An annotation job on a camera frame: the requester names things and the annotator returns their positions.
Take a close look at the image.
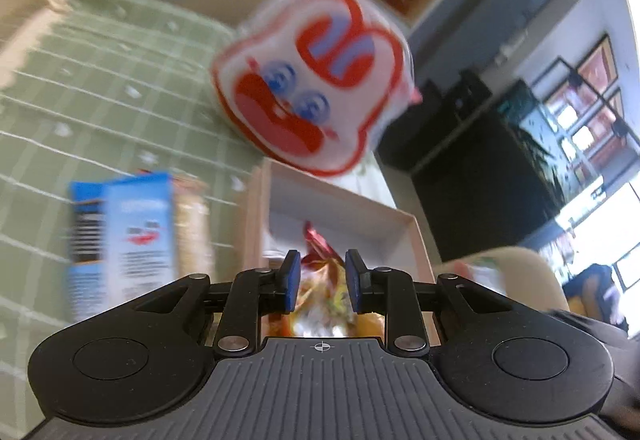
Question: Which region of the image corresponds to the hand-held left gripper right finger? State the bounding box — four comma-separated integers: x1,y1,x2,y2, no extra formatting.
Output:
345,249,526,360

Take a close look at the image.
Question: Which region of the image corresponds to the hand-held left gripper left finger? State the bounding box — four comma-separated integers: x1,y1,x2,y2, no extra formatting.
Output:
117,249,302,360

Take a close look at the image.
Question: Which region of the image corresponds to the red orange snack packet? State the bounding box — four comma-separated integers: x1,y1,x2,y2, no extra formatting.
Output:
265,220,389,340

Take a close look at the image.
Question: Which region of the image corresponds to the pink cardboard box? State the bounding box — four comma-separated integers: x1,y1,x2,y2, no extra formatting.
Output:
242,159,436,342

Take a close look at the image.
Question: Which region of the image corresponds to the beige wafer bar packet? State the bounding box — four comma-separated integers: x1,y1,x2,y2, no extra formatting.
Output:
170,175,217,279

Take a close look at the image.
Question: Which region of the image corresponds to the blue snack packet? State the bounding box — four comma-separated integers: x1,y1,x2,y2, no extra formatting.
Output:
67,171,177,324

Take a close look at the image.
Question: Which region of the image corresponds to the black fish tank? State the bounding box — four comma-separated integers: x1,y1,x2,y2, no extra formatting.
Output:
410,80,577,264

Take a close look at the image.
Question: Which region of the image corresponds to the black water dispenser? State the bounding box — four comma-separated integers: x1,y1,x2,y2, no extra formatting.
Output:
377,67,494,172

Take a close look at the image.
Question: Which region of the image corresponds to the red white rabbit bag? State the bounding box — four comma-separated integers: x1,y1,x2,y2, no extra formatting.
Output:
210,0,422,179

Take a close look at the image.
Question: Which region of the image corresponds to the dark blue object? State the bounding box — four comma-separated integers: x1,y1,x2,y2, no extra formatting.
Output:
564,262,632,337

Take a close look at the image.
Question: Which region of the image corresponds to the green checked tablecloth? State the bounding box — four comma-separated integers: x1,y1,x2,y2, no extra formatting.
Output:
0,0,398,440

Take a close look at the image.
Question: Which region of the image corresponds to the large window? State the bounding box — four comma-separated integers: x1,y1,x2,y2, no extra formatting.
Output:
532,32,640,222

